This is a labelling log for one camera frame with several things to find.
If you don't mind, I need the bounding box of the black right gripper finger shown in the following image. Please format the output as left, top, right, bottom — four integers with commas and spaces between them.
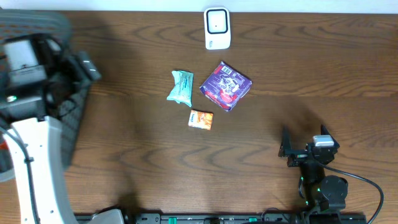
278, 127, 292, 157
320, 124, 340, 148

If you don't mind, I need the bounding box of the purple pink pad package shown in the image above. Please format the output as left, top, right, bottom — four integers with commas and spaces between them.
200, 61, 252, 111

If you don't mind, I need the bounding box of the small orange snack packet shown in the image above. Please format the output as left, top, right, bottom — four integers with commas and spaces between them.
188, 110, 214, 130

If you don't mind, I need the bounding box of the teal wipes packet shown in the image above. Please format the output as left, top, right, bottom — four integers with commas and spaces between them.
167, 70, 194, 107

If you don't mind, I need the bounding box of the red orange snack bag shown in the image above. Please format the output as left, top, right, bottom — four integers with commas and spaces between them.
0, 141, 8, 150

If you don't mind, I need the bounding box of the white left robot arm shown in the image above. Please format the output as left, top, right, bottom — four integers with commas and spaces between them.
1, 33, 100, 223

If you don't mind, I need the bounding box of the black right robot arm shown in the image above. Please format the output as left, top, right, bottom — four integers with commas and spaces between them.
278, 126, 348, 223

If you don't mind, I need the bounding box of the white barcode scanner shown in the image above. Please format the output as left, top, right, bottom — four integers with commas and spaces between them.
203, 7, 231, 50

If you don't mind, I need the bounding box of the grey plastic basket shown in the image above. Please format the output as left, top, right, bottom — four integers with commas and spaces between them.
1, 9, 101, 170

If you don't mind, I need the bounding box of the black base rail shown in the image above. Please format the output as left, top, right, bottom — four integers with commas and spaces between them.
74, 207, 368, 224

